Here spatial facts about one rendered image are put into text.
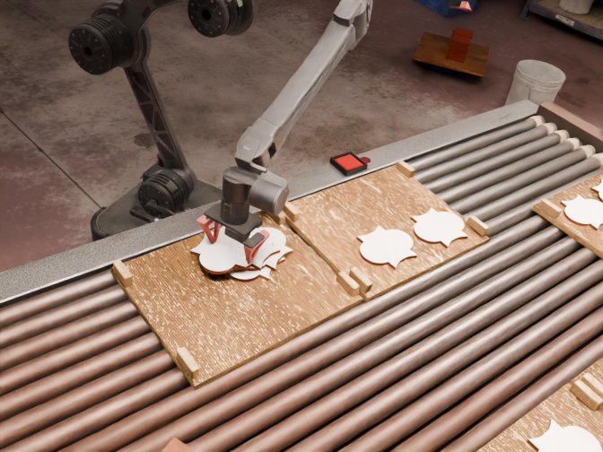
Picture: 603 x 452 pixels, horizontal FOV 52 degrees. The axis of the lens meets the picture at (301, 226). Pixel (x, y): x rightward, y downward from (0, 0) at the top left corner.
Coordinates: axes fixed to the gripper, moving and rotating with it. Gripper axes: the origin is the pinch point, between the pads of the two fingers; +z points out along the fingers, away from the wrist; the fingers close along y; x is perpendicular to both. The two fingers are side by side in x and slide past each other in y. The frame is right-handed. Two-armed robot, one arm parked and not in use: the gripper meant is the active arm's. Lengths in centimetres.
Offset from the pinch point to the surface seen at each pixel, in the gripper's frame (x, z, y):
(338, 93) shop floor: -250, 94, 99
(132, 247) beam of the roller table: 7.5, 7.1, 21.7
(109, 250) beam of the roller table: 11.3, 7.2, 25.0
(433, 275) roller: -29.3, 6.6, -36.7
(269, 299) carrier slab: 2.4, 5.1, -12.0
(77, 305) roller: 26.7, 7.1, 17.7
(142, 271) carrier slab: 12.9, 5.2, 13.5
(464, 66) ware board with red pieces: -328, 81, 45
